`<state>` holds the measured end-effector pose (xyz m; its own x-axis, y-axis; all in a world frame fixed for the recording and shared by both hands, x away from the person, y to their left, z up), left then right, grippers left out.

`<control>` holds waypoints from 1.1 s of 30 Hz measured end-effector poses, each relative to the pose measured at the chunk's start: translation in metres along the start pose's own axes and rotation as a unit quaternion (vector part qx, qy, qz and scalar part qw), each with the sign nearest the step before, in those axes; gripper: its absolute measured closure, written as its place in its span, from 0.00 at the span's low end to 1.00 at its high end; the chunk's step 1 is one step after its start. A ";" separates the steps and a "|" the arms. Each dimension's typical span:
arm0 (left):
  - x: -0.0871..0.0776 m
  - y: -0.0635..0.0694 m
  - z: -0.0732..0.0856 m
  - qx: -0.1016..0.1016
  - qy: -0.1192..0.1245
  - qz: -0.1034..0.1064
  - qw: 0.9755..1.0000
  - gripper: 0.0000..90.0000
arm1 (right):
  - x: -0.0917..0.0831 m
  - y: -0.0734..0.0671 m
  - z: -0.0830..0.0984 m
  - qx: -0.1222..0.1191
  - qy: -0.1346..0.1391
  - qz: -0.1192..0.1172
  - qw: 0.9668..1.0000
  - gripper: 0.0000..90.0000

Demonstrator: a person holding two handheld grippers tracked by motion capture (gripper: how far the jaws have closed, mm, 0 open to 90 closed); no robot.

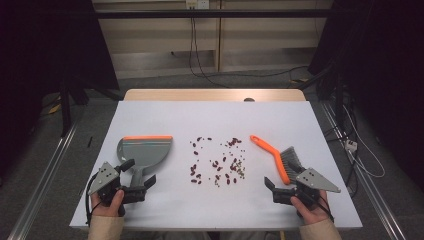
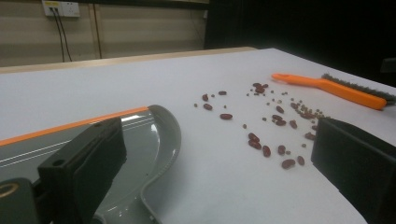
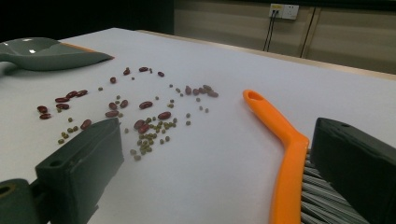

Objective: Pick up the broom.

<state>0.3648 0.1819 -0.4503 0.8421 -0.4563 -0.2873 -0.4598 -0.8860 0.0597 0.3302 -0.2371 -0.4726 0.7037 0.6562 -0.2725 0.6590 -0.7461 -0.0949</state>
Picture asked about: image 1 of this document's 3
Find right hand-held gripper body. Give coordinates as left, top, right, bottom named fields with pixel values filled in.
left=272, top=167, right=342, bottom=210

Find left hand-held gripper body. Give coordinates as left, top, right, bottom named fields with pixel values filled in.
left=87, top=161, right=148, bottom=206

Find grey dustpan with orange lip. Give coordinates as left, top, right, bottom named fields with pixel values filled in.
left=116, top=134, right=174, bottom=188

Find orange brush with grey bristles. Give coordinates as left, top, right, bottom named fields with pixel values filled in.
left=249, top=134, right=306, bottom=186

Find red and green beans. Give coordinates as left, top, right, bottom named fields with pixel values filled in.
left=188, top=136, right=248, bottom=188

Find person's left hand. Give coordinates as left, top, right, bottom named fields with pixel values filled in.
left=90, top=189, right=126, bottom=218

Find person's right hand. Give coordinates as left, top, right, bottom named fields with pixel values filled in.
left=289, top=195, right=332, bottom=226

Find white power adapter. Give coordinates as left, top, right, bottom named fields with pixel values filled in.
left=344, top=138, right=359, bottom=153

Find black metal stand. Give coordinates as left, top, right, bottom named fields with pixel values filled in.
left=59, top=79, right=74, bottom=138

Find white table cover sheet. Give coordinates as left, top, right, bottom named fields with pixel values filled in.
left=69, top=100, right=364, bottom=232

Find dark curtain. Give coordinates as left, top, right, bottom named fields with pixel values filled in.
left=307, top=0, right=424, bottom=193
left=0, top=0, right=120, bottom=174

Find black horizontal bar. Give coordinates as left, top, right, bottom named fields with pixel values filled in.
left=94, top=8, right=335, bottom=20

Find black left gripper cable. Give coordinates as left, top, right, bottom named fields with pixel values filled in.
left=85, top=172, right=102, bottom=228

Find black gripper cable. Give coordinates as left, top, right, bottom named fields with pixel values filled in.
left=85, top=172, right=102, bottom=228
left=317, top=195, right=335, bottom=224

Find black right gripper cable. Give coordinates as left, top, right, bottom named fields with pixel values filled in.
left=317, top=195, right=335, bottom=224

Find aluminium floor rail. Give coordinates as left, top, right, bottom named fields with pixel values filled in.
left=319, top=101, right=407, bottom=240
left=7, top=122, right=82, bottom=240

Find white cable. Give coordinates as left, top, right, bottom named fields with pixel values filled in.
left=342, top=105, right=387, bottom=179

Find bundle of black cables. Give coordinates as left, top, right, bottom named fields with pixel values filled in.
left=323, top=78, right=360, bottom=188

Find black hanging cable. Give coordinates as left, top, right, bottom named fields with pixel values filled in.
left=187, top=16, right=232, bottom=90

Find white wall socket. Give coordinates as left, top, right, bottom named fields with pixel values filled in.
left=185, top=0, right=211, bottom=10

